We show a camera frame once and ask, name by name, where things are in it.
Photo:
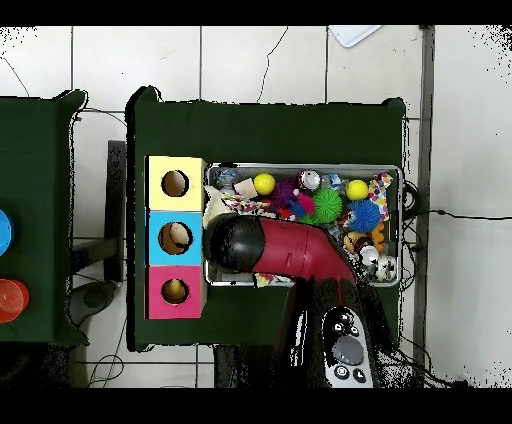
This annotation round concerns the colourful dotted cloth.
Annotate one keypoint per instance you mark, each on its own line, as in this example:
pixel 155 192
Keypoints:
pixel 272 280
pixel 246 206

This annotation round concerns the cream knitted cloth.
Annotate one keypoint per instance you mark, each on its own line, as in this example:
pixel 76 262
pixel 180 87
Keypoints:
pixel 214 206

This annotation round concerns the crushed red soda can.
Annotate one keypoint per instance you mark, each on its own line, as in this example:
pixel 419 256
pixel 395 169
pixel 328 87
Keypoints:
pixel 310 180

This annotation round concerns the yellow duck plush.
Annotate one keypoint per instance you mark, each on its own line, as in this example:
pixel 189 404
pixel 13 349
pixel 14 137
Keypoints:
pixel 174 286

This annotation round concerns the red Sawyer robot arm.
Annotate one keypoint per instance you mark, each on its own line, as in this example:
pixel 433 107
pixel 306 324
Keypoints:
pixel 296 252

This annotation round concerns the silver mesh bin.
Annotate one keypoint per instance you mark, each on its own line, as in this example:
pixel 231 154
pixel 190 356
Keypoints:
pixel 288 170

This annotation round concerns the wooden box with three holes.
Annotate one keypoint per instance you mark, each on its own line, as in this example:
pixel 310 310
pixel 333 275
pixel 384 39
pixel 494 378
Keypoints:
pixel 176 204

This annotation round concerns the wooden block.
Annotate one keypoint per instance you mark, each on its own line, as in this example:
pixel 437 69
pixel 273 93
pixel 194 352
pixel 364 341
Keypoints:
pixel 244 188

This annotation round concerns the yellow ball with seam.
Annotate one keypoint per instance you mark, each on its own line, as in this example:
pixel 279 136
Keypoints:
pixel 264 183

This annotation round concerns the green spiky rubber ball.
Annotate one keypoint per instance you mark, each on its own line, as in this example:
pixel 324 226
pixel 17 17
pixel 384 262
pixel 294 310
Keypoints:
pixel 328 204

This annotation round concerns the dark green table cloth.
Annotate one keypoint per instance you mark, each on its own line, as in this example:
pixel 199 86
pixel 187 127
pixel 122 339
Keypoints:
pixel 32 160
pixel 260 132

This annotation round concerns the plain yellow ball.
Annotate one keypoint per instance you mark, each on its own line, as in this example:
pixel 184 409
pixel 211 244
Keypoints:
pixel 357 190

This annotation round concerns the blue spiky rubber ball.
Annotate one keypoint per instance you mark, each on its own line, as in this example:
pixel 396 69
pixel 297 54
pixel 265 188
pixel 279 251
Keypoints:
pixel 363 216

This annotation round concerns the black stand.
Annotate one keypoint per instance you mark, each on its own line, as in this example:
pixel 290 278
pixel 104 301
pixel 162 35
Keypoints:
pixel 116 208

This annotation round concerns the white tray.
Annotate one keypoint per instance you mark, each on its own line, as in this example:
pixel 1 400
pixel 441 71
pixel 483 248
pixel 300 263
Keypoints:
pixel 352 35

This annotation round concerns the blue round lid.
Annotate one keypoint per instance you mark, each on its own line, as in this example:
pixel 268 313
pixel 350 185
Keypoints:
pixel 4 232

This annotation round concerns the orange plastic cup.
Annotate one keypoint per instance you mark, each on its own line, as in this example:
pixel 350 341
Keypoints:
pixel 12 300

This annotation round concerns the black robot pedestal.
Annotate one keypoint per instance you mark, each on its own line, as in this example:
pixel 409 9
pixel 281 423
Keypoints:
pixel 248 368

